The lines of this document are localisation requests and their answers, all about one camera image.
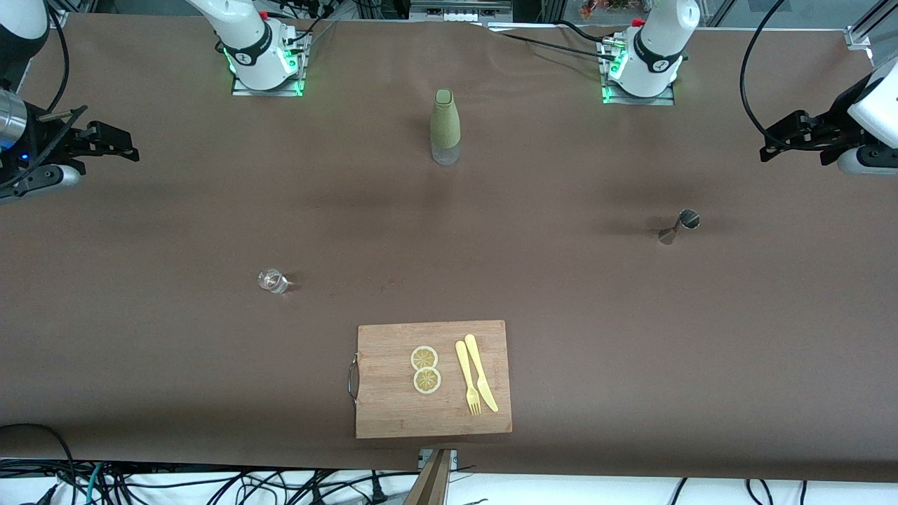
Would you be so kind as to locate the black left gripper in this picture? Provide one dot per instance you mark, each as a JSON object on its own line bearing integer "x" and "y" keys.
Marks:
{"x": 836, "y": 117}

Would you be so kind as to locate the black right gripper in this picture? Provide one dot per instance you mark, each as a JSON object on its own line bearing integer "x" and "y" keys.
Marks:
{"x": 35, "y": 142}

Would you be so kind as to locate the steel jigger measuring cup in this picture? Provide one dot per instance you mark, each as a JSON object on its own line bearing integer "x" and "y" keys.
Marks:
{"x": 679, "y": 226}

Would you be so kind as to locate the clear glass shaker cup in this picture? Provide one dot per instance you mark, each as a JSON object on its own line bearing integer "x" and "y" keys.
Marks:
{"x": 272, "y": 281}

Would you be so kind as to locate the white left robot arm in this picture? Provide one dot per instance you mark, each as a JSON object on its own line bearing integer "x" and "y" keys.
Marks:
{"x": 656, "y": 49}

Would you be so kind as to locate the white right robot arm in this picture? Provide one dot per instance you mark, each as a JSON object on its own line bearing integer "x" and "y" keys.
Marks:
{"x": 245, "y": 35}

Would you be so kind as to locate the brown table cloth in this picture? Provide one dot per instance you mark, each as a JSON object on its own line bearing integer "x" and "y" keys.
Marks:
{"x": 210, "y": 386}

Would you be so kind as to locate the green sleeved glass bottle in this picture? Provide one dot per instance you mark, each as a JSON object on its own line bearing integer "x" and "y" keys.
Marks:
{"x": 445, "y": 123}

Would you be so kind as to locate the grey power strip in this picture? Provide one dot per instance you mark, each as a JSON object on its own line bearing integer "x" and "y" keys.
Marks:
{"x": 459, "y": 10}

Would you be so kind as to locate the lemon slice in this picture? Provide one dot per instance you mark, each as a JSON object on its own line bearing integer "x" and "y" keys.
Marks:
{"x": 424, "y": 358}
{"x": 426, "y": 381}

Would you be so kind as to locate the wooden cutting board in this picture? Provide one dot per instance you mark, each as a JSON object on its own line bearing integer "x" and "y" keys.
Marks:
{"x": 393, "y": 414}

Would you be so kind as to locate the yellow plastic knife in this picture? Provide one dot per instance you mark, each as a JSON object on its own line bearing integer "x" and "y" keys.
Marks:
{"x": 480, "y": 372}

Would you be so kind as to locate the yellow plastic fork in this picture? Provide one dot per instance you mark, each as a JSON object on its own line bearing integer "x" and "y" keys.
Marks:
{"x": 466, "y": 372}

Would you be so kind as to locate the aluminium frame profile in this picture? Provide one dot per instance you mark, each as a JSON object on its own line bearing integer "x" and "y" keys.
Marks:
{"x": 866, "y": 28}

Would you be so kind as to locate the metal bracket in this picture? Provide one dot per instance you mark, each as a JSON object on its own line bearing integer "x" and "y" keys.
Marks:
{"x": 452, "y": 456}

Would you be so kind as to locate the wooden post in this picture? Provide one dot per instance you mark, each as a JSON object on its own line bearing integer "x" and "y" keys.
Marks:
{"x": 429, "y": 487}

